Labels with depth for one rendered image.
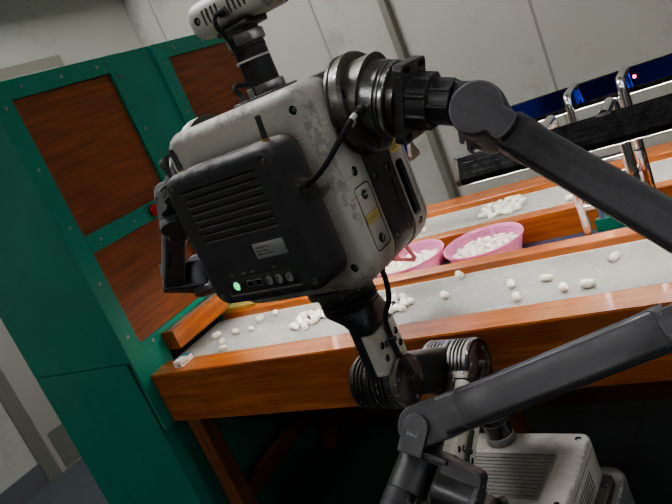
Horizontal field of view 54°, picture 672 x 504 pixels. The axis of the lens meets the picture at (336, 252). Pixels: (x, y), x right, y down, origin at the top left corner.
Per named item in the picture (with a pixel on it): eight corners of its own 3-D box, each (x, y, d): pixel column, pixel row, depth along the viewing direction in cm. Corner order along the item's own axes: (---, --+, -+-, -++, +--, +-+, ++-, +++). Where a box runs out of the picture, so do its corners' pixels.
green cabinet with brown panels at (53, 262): (131, 363, 216) (-18, 85, 192) (34, 379, 246) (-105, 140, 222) (320, 212, 325) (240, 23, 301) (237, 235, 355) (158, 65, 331)
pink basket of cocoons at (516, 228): (522, 276, 199) (512, 248, 197) (442, 291, 214) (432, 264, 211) (539, 241, 221) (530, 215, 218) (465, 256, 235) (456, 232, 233)
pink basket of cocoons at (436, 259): (455, 281, 217) (445, 255, 215) (379, 307, 223) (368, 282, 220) (450, 255, 242) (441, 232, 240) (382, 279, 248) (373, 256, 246)
